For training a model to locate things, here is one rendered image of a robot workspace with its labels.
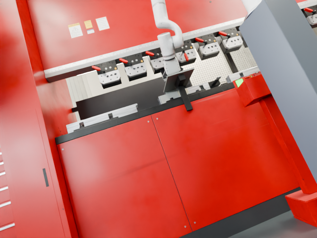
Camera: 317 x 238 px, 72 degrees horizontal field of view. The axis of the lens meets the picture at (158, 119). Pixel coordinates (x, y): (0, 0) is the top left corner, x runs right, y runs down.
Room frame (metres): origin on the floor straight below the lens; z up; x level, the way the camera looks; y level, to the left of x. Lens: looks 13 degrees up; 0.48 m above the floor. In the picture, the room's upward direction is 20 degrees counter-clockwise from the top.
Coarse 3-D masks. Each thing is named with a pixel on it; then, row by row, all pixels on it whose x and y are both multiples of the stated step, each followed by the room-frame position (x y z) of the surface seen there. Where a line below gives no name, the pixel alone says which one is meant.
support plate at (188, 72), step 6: (180, 72) 1.25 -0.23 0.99; (186, 72) 1.28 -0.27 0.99; (192, 72) 1.32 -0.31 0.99; (168, 78) 1.27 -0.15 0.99; (174, 78) 1.31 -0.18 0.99; (186, 78) 1.39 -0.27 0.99; (168, 84) 1.37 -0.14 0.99; (174, 84) 1.41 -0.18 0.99; (186, 84) 1.50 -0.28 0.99; (168, 90) 1.49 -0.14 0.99
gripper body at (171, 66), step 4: (164, 60) 1.34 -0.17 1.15; (168, 60) 1.31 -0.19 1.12; (172, 60) 1.33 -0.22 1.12; (176, 60) 1.34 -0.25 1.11; (164, 64) 1.34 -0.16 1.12; (168, 64) 1.33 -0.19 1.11; (172, 64) 1.34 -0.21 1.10; (176, 64) 1.35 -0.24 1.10; (168, 68) 1.35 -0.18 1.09; (172, 68) 1.36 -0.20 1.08; (176, 68) 1.37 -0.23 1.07; (168, 72) 1.37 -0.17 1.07; (172, 72) 1.38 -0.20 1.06; (176, 72) 1.39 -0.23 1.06
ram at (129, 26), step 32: (32, 0) 1.37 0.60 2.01; (64, 0) 1.40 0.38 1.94; (96, 0) 1.44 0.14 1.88; (128, 0) 1.48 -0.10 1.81; (192, 0) 1.56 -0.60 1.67; (224, 0) 1.60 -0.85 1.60; (64, 32) 1.39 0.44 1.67; (96, 32) 1.43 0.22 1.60; (128, 32) 1.46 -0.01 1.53; (160, 32) 1.50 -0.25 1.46; (64, 64) 1.38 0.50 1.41
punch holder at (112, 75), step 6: (114, 60) 1.43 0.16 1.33; (96, 66) 1.41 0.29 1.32; (102, 66) 1.42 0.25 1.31; (108, 66) 1.43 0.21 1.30; (114, 66) 1.43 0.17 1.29; (102, 72) 1.42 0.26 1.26; (108, 72) 1.42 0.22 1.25; (114, 72) 1.43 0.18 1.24; (102, 78) 1.41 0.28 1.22; (108, 78) 1.42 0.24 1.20; (114, 78) 1.43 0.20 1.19; (102, 84) 1.42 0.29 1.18; (108, 84) 1.45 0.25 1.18; (114, 84) 1.48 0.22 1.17
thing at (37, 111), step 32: (0, 0) 1.14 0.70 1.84; (0, 32) 1.13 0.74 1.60; (32, 32) 1.32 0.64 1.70; (0, 64) 1.13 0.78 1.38; (32, 64) 1.17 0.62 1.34; (0, 96) 1.12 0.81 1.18; (32, 96) 1.15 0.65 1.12; (64, 96) 1.75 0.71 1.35; (0, 128) 1.12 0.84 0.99; (32, 128) 1.14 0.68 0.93; (64, 128) 1.50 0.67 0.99; (32, 160) 1.13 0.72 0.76; (32, 192) 1.13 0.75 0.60; (64, 192) 1.20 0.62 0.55; (32, 224) 1.12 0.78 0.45; (64, 224) 1.15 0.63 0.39
